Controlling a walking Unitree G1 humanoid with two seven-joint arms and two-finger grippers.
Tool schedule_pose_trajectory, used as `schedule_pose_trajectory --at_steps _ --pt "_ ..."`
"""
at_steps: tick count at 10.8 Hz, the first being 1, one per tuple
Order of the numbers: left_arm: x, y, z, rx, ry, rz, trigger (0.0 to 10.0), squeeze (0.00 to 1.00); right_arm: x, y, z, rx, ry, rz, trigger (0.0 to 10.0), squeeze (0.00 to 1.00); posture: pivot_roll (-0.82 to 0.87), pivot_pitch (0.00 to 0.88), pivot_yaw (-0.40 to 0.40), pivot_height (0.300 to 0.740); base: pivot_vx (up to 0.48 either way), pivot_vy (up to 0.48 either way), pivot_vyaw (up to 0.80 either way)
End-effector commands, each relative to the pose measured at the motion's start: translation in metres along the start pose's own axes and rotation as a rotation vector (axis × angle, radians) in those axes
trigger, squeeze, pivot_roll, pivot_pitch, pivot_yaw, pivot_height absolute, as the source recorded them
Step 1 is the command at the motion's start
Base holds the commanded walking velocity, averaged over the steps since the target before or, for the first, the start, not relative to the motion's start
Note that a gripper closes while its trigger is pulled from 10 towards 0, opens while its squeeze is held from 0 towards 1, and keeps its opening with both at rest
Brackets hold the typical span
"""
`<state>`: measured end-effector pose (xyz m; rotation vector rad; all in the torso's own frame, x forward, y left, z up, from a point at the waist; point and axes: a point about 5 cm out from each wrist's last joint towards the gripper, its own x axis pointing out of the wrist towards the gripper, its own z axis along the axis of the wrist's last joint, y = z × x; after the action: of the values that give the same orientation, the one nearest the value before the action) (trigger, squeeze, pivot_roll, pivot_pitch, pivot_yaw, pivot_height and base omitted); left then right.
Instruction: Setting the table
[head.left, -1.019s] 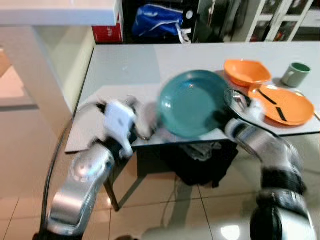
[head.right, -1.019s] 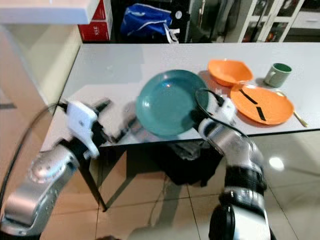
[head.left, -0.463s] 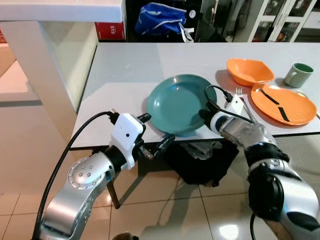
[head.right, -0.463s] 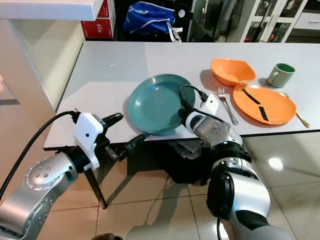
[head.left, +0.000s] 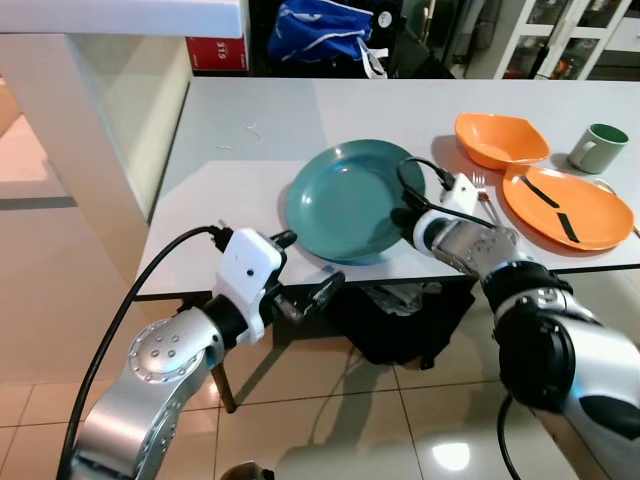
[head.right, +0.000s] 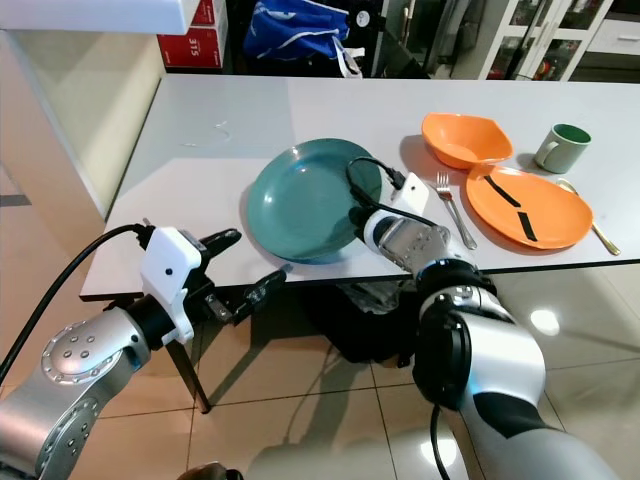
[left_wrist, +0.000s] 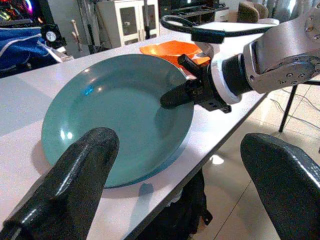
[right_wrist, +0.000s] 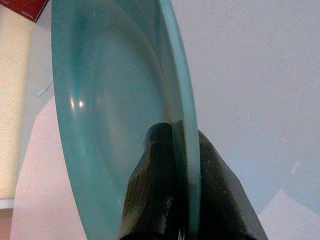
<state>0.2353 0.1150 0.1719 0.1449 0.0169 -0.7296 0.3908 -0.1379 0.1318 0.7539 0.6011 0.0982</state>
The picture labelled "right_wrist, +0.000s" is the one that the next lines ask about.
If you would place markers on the red box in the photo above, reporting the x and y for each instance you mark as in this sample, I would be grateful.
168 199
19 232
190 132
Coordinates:
26 7

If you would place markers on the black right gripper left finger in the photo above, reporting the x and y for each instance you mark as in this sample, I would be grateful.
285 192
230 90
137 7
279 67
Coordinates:
152 180

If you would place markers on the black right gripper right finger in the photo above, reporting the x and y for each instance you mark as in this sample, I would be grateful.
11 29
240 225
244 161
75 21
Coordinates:
220 190

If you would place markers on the teal plastic plate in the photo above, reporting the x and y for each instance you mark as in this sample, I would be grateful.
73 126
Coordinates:
105 105

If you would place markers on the cream cylindrical roll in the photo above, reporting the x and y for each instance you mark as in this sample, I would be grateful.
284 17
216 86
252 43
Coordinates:
12 107

